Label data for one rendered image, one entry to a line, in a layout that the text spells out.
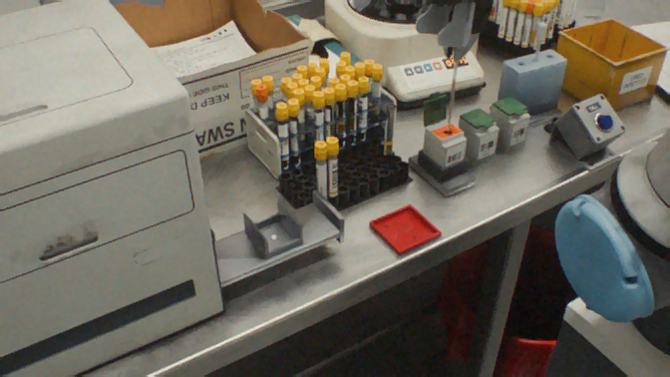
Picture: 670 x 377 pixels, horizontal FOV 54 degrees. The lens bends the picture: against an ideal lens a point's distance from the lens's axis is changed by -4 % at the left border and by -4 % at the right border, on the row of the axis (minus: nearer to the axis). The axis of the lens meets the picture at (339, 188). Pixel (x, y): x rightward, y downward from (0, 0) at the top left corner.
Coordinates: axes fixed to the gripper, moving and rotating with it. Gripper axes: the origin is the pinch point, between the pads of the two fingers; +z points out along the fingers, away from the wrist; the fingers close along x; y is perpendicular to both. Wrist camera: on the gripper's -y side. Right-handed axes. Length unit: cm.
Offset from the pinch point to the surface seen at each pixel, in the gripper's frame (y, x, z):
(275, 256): 30.0, 5.4, 16.6
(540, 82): -22.6, -3.9, 13.5
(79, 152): 48.4, 6.9, -6.6
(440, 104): -0.8, -3.1, 10.2
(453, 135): -0.2, 0.9, 12.9
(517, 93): -18.1, -4.3, 14.3
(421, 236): 10.7, 8.7, 20.4
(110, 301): 50, 7, 12
